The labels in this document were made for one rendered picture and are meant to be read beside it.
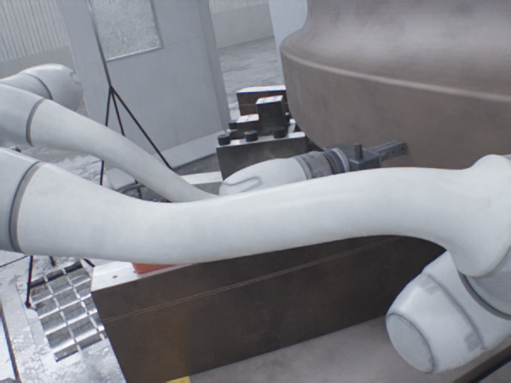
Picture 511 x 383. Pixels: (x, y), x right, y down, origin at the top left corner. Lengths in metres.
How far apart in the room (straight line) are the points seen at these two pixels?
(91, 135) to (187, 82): 3.59
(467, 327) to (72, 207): 0.39
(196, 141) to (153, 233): 4.11
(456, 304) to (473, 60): 0.58
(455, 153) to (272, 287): 0.69
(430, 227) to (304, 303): 1.08
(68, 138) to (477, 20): 0.81
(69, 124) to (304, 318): 0.91
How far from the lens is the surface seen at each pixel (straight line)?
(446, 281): 0.48
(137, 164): 0.92
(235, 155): 2.27
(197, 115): 4.54
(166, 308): 1.34
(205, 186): 2.48
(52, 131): 0.93
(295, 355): 1.48
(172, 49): 4.41
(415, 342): 0.48
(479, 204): 0.38
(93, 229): 0.46
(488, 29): 0.97
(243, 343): 1.45
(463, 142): 0.88
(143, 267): 1.28
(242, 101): 3.55
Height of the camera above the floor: 1.31
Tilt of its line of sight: 22 degrees down
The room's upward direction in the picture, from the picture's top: 11 degrees counter-clockwise
